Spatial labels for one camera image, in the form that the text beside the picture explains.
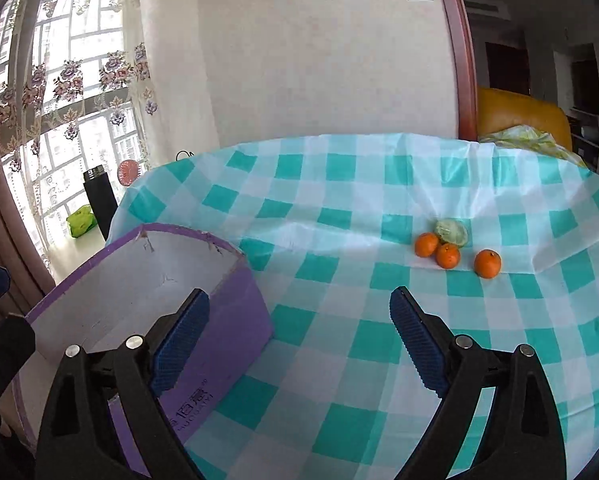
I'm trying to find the green checked tablecloth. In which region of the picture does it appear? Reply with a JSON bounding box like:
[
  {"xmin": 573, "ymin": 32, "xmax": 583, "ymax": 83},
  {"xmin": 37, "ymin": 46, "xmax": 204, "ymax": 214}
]
[{"xmin": 104, "ymin": 132, "xmax": 599, "ymax": 480}]

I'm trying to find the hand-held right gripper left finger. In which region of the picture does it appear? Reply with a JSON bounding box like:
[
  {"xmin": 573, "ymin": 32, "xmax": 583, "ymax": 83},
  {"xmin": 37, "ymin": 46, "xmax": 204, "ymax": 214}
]
[{"xmin": 34, "ymin": 287, "xmax": 211, "ymax": 480}]

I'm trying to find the purple cardboard box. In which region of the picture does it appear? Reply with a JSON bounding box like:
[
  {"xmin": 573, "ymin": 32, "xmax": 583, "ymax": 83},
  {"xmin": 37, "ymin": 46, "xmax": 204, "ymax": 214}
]
[{"xmin": 9, "ymin": 223, "xmax": 275, "ymax": 478}]

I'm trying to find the large orange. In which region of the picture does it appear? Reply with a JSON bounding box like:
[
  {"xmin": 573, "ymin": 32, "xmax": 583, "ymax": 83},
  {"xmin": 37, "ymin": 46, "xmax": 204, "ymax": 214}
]
[{"xmin": 474, "ymin": 249, "xmax": 502, "ymax": 279}]

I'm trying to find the pale green cut fruit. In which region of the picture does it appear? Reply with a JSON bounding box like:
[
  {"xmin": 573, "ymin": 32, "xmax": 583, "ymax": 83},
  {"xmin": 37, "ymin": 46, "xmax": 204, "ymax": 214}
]
[{"xmin": 434, "ymin": 218, "xmax": 469, "ymax": 247}]

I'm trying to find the green packet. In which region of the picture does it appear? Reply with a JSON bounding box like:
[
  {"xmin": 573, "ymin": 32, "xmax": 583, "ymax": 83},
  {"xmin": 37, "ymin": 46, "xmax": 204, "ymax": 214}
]
[{"xmin": 66, "ymin": 206, "xmax": 98, "ymax": 238}]

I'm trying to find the red wooden door frame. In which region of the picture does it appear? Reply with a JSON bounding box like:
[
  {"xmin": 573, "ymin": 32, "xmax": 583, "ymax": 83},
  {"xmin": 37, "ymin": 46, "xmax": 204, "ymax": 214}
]
[{"xmin": 432, "ymin": 0, "xmax": 479, "ymax": 142}]

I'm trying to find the small orange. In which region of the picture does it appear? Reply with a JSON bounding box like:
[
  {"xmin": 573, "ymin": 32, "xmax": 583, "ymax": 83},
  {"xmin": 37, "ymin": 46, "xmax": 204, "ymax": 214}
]
[
  {"xmin": 414, "ymin": 232, "xmax": 440, "ymax": 258},
  {"xmin": 435, "ymin": 243, "xmax": 461, "ymax": 269}
]

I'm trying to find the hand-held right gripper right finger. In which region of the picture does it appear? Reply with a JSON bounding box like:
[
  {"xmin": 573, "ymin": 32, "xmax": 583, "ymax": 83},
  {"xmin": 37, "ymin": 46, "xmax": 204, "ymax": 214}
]
[{"xmin": 389, "ymin": 286, "xmax": 567, "ymax": 480}]

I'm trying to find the pink handheld fan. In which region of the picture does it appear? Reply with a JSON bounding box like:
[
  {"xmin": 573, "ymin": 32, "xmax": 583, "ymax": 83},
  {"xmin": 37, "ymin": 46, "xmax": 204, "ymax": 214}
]
[{"xmin": 118, "ymin": 160, "xmax": 140, "ymax": 188}]

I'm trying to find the floral lace curtain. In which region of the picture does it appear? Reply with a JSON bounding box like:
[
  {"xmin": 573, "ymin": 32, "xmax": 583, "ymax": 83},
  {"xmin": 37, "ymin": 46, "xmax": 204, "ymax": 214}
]
[{"xmin": 0, "ymin": 0, "xmax": 220, "ymax": 286}]

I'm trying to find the black bottle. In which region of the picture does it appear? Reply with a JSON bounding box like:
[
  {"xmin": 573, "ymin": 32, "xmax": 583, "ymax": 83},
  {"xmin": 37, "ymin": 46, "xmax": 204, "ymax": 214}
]
[{"xmin": 82, "ymin": 165, "xmax": 118, "ymax": 241}]

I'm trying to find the yellow-green patterned cloth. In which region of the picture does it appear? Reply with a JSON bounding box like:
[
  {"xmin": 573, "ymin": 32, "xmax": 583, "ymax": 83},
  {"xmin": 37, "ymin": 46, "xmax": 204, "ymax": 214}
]
[{"xmin": 479, "ymin": 124, "xmax": 587, "ymax": 168}]

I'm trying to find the yellow sofa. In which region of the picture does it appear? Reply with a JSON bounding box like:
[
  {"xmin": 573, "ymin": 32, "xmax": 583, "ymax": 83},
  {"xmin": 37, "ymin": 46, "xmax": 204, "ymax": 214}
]
[{"xmin": 477, "ymin": 86, "xmax": 574, "ymax": 153}]

